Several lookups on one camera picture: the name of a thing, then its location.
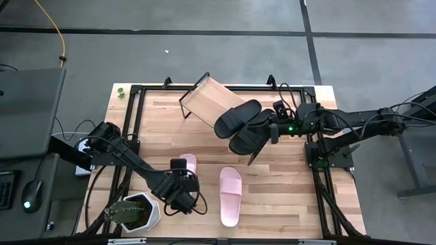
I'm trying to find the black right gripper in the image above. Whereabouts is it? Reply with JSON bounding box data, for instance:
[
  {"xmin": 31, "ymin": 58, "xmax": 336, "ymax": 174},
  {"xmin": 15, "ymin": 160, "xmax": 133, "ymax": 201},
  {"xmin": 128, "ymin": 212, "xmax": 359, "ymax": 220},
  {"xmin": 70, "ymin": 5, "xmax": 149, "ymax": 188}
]
[{"xmin": 250, "ymin": 118, "xmax": 300, "ymax": 144}]

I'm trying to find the black slide sandal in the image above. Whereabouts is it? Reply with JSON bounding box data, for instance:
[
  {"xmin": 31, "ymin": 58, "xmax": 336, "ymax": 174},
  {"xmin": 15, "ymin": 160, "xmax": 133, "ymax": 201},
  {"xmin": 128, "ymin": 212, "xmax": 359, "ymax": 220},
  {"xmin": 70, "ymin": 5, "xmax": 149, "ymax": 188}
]
[
  {"xmin": 228, "ymin": 108, "xmax": 277, "ymax": 157},
  {"xmin": 213, "ymin": 99, "xmax": 264, "ymax": 140}
]

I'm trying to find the pink slide sandal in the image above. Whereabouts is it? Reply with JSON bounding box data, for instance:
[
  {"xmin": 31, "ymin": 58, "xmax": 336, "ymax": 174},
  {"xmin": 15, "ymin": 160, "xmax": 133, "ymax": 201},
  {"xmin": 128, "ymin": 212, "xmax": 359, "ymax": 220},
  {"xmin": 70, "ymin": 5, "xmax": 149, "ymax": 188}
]
[
  {"xmin": 179, "ymin": 152, "xmax": 198, "ymax": 175},
  {"xmin": 219, "ymin": 166, "xmax": 243, "ymax": 228}
]

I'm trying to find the white hexagonal plant pot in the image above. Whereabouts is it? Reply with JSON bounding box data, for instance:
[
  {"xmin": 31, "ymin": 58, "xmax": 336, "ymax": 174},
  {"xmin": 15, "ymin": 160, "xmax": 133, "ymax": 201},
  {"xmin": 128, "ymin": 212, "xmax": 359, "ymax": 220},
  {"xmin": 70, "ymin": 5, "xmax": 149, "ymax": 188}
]
[{"xmin": 119, "ymin": 192, "xmax": 161, "ymax": 234}]

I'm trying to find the green cactus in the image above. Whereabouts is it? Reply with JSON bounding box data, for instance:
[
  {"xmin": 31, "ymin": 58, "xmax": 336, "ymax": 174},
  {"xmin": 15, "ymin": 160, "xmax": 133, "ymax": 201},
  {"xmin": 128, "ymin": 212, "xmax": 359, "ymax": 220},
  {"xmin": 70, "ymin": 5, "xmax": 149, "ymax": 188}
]
[{"xmin": 104, "ymin": 199, "xmax": 146, "ymax": 225}]

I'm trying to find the dark side desk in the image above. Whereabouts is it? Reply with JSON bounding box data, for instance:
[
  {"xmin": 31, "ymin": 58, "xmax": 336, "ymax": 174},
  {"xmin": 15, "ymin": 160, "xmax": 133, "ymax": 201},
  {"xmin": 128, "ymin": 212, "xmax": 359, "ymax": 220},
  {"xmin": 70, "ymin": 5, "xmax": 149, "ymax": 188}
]
[{"xmin": 0, "ymin": 135, "xmax": 95, "ymax": 241}]

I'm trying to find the black computer mouse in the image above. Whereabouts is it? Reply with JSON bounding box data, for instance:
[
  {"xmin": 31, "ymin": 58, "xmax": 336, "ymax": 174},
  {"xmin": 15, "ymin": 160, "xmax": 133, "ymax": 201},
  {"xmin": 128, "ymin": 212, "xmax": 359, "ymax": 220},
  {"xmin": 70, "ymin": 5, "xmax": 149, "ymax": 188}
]
[{"xmin": 20, "ymin": 179, "xmax": 44, "ymax": 214}]

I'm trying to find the grey metal stand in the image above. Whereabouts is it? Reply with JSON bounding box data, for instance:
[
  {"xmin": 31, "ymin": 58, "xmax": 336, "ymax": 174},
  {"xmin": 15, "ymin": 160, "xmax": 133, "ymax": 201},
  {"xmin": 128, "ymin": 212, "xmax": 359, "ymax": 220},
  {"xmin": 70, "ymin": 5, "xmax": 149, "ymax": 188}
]
[{"xmin": 394, "ymin": 86, "xmax": 436, "ymax": 199}]

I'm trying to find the black keyboard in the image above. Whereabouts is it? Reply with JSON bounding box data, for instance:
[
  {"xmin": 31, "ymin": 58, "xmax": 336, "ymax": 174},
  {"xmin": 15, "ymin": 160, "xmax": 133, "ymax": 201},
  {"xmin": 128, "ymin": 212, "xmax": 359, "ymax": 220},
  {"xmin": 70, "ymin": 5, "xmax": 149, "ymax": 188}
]
[{"xmin": 0, "ymin": 169, "xmax": 18, "ymax": 210}]

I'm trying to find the dark grey monitor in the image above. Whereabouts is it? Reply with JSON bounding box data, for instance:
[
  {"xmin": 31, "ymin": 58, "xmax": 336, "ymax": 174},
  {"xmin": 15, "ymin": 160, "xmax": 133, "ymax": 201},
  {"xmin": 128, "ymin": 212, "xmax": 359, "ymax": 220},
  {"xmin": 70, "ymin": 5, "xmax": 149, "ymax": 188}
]
[{"xmin": 0, "ymin": 67, "xmax": 67, "ymax": 161}]

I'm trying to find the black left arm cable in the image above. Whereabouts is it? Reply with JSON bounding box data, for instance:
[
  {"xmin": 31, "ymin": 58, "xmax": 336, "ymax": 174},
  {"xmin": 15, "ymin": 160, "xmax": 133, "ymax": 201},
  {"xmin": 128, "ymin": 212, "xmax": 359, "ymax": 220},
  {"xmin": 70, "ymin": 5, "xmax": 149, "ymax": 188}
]
[{"xmin": 50, "ymin": 117, "xmax": 208, "ymax": 217}]

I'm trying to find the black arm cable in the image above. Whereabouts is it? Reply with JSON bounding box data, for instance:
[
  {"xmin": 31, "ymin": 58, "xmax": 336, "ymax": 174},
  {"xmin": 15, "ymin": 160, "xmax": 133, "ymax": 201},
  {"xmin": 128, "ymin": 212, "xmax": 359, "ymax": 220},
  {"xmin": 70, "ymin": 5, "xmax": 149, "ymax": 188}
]
[
  {"xmin": 278, "ymin": 82, "xmax": 436, "ymax": 137},
  {"xmin": 50, "ymin": 117, "xmax": 208, "ymax": 217}
]

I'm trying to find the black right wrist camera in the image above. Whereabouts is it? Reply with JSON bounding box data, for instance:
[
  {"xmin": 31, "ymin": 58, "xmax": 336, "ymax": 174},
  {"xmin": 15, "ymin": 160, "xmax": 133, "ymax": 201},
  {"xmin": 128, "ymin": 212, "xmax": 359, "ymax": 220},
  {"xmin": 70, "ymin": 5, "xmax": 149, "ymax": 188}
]
[{"xmin": 273, "ymin": 100, "xmax": 287, "ymax": 119}]

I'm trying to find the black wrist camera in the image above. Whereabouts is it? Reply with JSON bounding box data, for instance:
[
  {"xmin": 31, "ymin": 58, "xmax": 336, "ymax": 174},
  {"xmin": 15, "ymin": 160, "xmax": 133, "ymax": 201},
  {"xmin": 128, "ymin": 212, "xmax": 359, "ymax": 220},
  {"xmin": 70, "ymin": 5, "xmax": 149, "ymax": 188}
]
[
  {"xmin": 273, "ymin": 100, "xmax": 287, "ymax": 119},
  {"xmin": 170, "ymin": 158, "xmax": 188, "ymax": 178}
]

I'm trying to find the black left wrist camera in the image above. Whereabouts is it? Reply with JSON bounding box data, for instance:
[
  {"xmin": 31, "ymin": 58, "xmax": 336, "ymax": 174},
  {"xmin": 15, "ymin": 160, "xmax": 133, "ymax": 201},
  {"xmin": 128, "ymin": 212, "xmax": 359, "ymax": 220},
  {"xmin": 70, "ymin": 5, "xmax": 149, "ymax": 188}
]
[{"xmin": 170, "ymin": 158, "xmax": 188, "ymax": 178}]

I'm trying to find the wooden shelf with black frame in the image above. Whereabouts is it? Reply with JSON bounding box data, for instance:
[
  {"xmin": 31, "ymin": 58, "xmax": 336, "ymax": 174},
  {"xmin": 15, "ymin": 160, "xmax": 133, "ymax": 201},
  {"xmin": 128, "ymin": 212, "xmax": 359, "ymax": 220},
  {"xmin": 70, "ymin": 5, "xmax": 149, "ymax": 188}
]
[{"xmin": 178, "ymin": 71, "xmax": 283, "ymax": 167}]

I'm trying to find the silver metal bracket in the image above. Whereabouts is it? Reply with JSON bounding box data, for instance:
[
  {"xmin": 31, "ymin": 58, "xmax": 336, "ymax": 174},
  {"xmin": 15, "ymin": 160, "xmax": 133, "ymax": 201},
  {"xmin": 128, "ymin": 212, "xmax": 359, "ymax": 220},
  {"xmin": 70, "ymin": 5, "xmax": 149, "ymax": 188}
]
[
  {"xmin": 107, "ymin": 238, "xmax": 147, "ymax": 245},
  {"xmin": 298, "ymin": 239, "xmax": 337, "ymax": 245}
]

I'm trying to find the curved black cable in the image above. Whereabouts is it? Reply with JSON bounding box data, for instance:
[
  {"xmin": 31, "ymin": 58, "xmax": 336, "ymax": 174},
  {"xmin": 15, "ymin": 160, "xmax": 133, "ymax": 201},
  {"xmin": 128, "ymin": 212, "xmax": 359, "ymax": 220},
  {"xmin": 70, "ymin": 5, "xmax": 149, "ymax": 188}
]
[{"xmin": 84, "ymin": 165, "xmax": 103, "ymax": 232}]

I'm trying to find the black aluminium table frame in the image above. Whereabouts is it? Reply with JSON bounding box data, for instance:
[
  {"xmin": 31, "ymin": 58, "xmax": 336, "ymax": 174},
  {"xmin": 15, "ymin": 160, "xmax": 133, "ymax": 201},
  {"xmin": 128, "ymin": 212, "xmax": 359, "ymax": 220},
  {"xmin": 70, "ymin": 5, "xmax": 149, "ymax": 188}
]
[{"xmin": 76, "ymin": 83, "xmax": 367, "ymax": 245}]

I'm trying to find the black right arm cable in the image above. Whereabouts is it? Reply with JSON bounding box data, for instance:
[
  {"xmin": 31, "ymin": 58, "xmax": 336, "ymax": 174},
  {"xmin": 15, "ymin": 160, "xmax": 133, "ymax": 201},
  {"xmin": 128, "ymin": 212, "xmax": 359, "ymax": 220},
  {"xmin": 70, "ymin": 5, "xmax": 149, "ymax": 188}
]
[{"xmin": 278, "ymin": 82, "xmax": 436, "ymax": 137}]

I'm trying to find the yellow cable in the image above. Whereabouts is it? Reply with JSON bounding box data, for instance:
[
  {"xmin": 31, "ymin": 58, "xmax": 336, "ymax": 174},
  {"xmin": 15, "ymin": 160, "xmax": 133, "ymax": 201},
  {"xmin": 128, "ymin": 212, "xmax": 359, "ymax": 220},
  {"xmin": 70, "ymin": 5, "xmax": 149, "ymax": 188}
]
[{"xmin": 33, "ymin": 0, "xmax": 67, "ymax": 68}]

